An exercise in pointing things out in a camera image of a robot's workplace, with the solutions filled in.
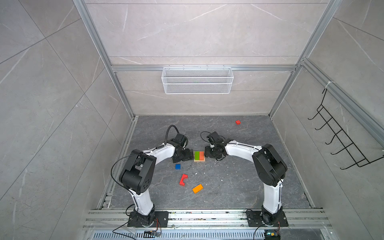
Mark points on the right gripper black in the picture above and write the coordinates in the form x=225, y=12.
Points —
x=207, y=154

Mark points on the black wire hook rack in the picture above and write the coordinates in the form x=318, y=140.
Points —
x=340, y=134

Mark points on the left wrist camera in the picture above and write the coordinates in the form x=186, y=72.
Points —
x=179, y=141

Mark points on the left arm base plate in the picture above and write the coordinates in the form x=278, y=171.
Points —
x=154, y=219

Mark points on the red arch block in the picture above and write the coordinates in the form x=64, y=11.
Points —
x=182, y=181

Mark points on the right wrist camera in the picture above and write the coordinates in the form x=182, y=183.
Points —
x=215, y=139

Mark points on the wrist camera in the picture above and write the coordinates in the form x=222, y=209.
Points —
x=179, y=141
x=215, y=139

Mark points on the green rectangular block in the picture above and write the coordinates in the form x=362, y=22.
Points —
x=197, y=155

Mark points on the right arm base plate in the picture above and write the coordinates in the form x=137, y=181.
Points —
x=265, y=219

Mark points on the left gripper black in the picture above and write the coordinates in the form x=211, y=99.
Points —
x=188, y=156

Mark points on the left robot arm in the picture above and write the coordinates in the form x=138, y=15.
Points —
x=137, y=174

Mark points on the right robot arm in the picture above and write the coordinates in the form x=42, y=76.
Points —
x=270, y=168

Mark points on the orange-yellow rectangular block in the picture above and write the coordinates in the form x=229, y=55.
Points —
x=198, y=188

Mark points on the white wire mesh basket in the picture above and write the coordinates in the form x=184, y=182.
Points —
x=197, y=80

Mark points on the red-orange rectangular block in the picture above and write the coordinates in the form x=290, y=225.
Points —
x=201, y=156

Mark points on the aluminium mounting rail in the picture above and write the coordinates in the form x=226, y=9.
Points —
x=211, y=219

